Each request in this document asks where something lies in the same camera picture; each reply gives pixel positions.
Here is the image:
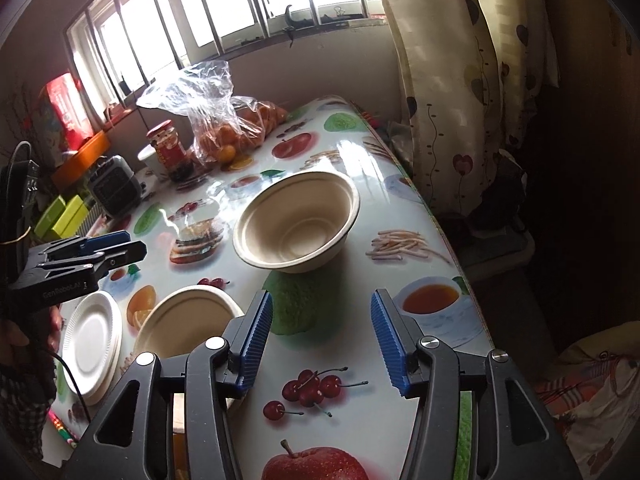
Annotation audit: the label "large beige paper bowl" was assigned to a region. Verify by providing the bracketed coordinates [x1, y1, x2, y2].
[233, 170, 360, 274]

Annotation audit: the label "person's left hand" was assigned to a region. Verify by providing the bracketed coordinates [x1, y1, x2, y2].
[1, 306, 63, 367]

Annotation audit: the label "green yellow boxes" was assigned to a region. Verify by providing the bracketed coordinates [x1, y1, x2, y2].
[34, 195, 89, 242]

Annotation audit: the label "small black white heater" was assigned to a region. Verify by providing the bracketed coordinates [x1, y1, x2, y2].
[88, 155, 142, 219]

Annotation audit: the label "white paper plate stack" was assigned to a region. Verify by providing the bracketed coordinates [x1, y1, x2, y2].
[61, 292, 122, 406]

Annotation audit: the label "orange box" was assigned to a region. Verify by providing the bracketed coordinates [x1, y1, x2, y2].
[51, 131, 111, 193]

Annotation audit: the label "patterned bedding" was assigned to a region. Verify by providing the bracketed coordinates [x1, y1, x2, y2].
[534, 321, 639, 479]

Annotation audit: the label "beige paper plate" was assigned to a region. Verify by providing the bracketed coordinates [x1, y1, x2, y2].
[132, 285, 244, 359]

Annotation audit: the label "white cup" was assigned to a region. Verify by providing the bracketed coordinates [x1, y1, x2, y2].
[138, 145, 169, 182]

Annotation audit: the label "red-lidded glass jar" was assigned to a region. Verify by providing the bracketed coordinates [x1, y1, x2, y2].
[146, 119, 194, 182]

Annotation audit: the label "red gift bag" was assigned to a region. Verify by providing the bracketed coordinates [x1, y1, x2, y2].
[46, 73, 94, 151]

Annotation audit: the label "clear bag of oranges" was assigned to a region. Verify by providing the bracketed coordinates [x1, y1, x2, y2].
[137, 60, 288, 166]

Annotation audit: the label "fruit-print tablecloth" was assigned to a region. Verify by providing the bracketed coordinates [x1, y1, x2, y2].
[100, 98, 491, 479]

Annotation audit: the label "heart-patterned cream curtain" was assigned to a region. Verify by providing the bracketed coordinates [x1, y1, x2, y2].
[382, 0, 558, 216]

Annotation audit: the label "black window handle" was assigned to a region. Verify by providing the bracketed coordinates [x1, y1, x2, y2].
[283, 4, 316, 46]

